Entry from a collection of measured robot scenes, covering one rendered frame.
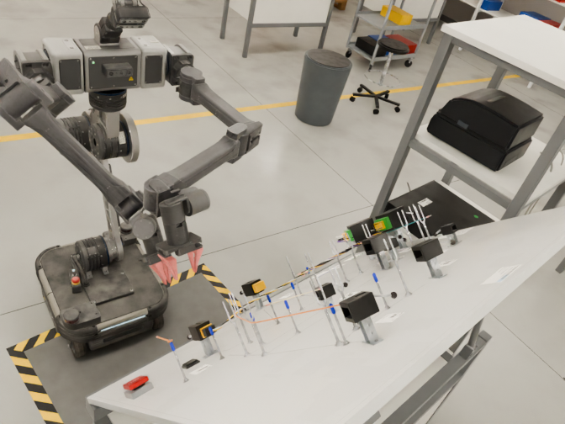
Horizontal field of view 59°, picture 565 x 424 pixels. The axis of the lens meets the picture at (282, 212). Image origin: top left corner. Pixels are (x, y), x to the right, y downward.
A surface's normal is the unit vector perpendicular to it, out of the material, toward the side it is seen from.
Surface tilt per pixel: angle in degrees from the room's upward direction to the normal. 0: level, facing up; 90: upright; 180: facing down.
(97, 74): 90
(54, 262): 0
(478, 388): 0
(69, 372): 0
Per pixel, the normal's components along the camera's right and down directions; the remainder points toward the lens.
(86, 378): 0.20, -0.77
